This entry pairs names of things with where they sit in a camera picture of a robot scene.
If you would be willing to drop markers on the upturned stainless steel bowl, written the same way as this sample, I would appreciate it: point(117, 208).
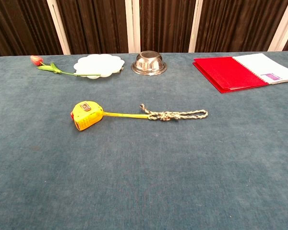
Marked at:
point(148, 62)

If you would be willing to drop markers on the artificial tulip flower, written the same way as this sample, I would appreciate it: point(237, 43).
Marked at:
point(36, 60)

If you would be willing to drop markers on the yellow tape measure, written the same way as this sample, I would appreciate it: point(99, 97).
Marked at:
point(86, 117)

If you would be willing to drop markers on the white partition post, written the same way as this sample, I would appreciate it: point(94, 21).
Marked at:
point(284, 24)
point(132, 24)
point(58, 26)
point(196, 24)

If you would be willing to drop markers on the teal table cloth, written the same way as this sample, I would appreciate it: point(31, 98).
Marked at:
point(144, 167)

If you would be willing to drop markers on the white flower-shaped plate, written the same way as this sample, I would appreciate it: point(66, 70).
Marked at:
point(98, 64)

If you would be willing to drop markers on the red spiral notebook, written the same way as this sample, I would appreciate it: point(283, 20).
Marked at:
point(225, 72)

